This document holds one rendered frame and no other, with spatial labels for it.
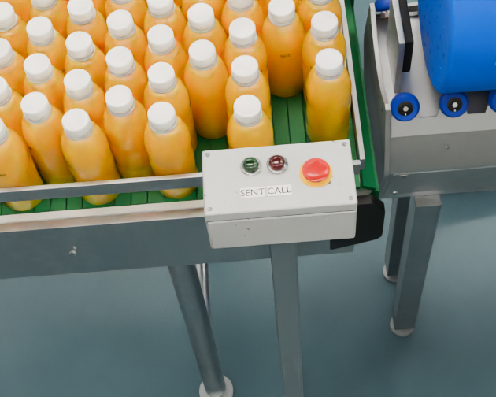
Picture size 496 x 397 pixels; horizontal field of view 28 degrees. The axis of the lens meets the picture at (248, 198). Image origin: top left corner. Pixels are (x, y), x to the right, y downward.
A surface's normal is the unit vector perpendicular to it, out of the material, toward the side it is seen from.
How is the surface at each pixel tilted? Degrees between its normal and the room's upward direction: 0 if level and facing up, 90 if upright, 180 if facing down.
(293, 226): 90
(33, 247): 90
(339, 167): 0
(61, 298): 0
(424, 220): 90
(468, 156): 70
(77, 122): 0
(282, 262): 90
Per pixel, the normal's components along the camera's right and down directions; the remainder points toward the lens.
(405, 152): 0.03, 0.65
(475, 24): 0.01, 0.46
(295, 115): -0.06, -0.50
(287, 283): 0.05, 0.87
